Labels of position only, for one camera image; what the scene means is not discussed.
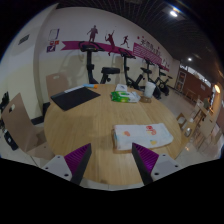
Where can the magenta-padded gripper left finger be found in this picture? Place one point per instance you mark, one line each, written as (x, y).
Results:
(58, 166)

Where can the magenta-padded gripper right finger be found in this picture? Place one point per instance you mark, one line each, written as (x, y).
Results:
(163, 165)

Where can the black bag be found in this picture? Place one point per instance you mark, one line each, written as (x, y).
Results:
(10, 140)

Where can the wooden chairs and tables group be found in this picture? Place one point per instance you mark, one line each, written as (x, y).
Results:
(200, 123)

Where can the light wooden chair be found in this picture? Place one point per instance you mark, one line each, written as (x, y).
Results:
(18, 123)
(56, 85)

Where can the brown round coaster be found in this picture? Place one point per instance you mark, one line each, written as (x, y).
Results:
(145, 99)

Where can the black rectangular mat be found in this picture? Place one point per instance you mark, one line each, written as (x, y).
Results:
(75, 98)

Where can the white disposable cup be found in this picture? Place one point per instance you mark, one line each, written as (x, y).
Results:
(150, 89)

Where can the green wet wipes pack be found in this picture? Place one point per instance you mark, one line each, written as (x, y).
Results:
(124, 96)

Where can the black chairs group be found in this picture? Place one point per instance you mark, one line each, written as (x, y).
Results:
(4, 103)

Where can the brown wooden door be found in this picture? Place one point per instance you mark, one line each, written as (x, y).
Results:
(181, 80)

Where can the blue and orange tube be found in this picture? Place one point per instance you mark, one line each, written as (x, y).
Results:
(90, 86)

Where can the white tissue pack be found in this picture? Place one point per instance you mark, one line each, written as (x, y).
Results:
(121, 87)

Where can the round ceiling light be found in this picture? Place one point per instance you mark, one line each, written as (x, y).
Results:
(173, 13)
(189, 59)

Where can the glowing wall lamp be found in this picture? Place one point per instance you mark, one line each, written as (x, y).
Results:
(217, 88)

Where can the magenta wall banner decal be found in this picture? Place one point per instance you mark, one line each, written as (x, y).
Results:
(143, 51)

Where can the purple wall poster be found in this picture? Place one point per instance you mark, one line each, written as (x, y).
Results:
(51, 49)

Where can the orange wall poster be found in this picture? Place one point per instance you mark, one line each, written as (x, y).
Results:
(54, 43)

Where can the grey wall vent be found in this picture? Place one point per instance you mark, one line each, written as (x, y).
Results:
(24, 39)

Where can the white wall poster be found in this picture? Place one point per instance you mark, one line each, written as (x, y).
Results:
(54, 34)

